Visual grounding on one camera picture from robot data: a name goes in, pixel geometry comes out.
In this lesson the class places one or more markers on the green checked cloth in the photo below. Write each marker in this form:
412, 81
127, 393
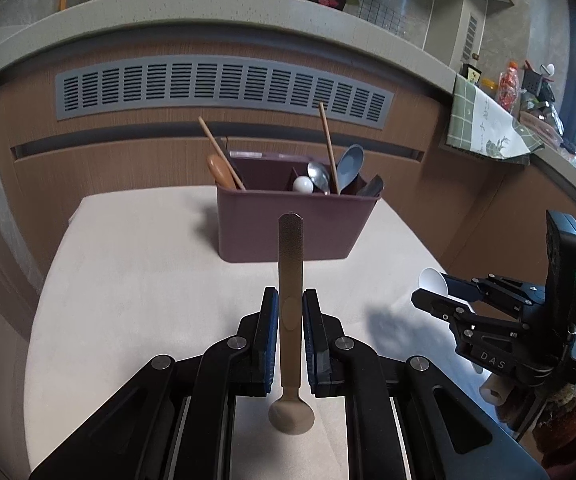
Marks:
468, 120

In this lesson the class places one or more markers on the red-capped plastic bottle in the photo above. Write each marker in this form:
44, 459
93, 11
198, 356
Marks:
509, 87

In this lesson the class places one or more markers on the purple utensil holder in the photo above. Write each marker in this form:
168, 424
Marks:
248, 230

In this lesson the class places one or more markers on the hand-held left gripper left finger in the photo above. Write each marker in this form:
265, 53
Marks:
269, 340

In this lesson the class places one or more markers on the black utensil caddy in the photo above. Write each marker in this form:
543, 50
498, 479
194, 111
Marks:
535, 85

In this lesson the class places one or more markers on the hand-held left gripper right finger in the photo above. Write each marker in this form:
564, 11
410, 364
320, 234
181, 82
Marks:
310, 340

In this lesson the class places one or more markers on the brown wooden spoon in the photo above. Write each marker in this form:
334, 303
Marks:
220, 170

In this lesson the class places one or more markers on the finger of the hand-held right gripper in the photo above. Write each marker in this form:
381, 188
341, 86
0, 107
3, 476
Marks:
460, 287
433, 305

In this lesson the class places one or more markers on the wooden chopstick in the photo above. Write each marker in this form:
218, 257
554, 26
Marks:
328, 145
217, 147

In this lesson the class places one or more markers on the light blue spoon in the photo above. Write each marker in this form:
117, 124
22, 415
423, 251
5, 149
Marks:
350, 162

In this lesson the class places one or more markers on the white round-ended spoon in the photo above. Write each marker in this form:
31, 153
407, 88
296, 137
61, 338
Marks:
303, 185

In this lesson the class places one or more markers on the grey stone counter ledge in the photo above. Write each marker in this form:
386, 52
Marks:
217, 15

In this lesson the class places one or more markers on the wooden cabinet front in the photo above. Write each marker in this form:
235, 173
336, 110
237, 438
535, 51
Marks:
117, 160

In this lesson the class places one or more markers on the dark sauce bottle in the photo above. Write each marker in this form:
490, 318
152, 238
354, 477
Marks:
470, 76

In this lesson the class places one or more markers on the person's right forearm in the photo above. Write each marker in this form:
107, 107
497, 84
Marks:
573, 420

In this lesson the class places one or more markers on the white wall vent box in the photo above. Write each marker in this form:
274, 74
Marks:
470, 25

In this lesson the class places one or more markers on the grey vent grille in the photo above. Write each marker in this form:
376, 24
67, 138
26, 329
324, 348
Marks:
217, 85

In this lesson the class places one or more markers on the black spoon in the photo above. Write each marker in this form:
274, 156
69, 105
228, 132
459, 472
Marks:
372, 186

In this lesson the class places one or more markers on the metal spoon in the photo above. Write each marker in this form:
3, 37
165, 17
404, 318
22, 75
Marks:
318, 175

